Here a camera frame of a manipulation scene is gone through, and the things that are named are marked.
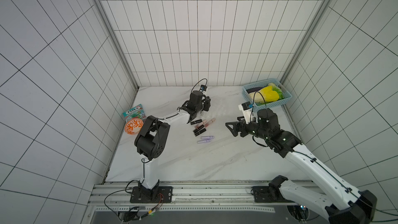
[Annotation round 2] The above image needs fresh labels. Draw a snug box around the yellow green toy cabbage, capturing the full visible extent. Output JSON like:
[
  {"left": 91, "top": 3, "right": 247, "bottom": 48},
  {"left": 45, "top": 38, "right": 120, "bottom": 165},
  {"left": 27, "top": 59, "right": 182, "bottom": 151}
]
[{"left": 249, "top": 83, "right": 285, "bottom": 105}]

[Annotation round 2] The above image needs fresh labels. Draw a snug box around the black lipstick far left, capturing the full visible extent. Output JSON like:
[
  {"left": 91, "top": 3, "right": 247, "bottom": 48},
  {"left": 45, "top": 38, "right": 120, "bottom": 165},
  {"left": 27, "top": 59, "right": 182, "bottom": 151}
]
[{"left": 190, "top": 119, "right": 202, "bottom": 125}]

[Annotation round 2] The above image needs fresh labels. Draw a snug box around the teal mint candy bag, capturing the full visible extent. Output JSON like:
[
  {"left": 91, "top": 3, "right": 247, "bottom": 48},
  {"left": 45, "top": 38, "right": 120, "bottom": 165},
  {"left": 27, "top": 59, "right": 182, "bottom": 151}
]
[{"left": 123, "top": 104, "right": 147, "bottom": 122}]

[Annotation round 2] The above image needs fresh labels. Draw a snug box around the clear acrylic lipstick organizer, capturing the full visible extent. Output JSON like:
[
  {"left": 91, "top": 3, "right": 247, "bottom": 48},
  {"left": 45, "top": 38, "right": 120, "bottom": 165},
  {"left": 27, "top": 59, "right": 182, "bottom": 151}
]
[{"left": 202, "top": 99, "right": 227, "bottom": 119}]

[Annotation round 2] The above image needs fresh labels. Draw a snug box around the black lipstick middle left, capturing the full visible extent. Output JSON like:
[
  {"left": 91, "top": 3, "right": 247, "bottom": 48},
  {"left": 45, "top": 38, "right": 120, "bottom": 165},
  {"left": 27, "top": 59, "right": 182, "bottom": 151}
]
[{"left": 193, "top": 125, "right": 204, "bottom": 133}]

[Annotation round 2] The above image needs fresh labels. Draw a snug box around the purple lip balm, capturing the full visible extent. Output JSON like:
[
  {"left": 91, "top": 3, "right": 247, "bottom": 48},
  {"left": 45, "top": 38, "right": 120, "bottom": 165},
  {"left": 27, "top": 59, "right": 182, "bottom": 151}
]
[
  {"left": 201, "top": 136, "right": 215, "bottom": 140},
  {"left": 197, "top": 139, "right": 212, "bottom": 144}
]

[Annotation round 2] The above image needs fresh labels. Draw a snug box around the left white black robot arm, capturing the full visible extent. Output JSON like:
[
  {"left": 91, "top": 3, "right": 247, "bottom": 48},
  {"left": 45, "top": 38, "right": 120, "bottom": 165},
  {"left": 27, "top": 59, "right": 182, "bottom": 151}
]
[{"left": 126, "top": 85, "right": 211, "bottom": 203}]

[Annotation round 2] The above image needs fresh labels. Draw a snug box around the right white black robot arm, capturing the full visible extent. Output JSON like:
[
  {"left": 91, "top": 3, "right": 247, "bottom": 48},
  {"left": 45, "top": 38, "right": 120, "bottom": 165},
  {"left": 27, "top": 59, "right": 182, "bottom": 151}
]
[{"left": 226, "top": 109, "right": 377, "bottom": 224}]

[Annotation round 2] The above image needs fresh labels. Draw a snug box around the orange white patterned bowl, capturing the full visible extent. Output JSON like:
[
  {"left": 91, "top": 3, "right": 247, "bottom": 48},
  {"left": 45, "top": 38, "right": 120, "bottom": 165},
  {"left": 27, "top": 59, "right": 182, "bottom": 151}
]
[{"left": 124, "top": 118, "right": 144, "bottom": 135}]

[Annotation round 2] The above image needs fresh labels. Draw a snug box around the blue plastic basket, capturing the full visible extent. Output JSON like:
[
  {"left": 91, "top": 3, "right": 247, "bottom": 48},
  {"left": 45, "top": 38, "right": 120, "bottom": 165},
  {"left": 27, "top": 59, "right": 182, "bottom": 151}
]
[{"left": 242, "top": 78, "right": 292, "bottom": 113}]

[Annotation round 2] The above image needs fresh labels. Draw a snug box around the black lipstick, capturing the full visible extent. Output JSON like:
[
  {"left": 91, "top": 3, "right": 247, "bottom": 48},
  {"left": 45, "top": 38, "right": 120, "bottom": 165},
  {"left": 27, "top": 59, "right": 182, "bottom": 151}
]
[
  {"left": 194, "top": 128, "right": 206, "bottom": 136},
  {"left": 190, "top": 119, "right": 202, "bottom": 125},
  {"left": 193, "top": 125, "right": 204, "bottom": 133}
]

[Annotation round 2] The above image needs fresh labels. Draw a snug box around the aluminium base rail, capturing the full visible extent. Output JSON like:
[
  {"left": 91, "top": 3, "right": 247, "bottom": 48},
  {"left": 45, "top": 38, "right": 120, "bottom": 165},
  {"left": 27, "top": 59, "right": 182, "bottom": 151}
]
[{"left": 90, "top": 180, "right": 340, "bottom": 214}]

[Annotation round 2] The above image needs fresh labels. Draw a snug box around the black lipstick lower left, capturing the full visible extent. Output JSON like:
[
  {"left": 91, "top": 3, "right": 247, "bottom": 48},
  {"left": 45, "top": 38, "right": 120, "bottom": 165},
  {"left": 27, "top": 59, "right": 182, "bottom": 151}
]
[{"left": 194, "top": 128, "right": 206, "bottom": 136}]

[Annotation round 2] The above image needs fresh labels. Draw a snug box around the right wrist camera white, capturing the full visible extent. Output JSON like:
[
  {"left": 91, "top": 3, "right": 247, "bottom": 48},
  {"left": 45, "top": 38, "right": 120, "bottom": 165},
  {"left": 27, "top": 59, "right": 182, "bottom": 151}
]
[{"left": 238, "top": 102, "right": 255, "bottom": 124}]

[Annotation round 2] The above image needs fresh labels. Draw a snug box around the pink clear lip gloss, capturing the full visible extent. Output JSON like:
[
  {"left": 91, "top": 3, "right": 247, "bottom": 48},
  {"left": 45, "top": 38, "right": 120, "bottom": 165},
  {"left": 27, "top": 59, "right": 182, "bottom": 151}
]
[{"left": 195, "top": 120, "right": 207, "bottom": 129}]

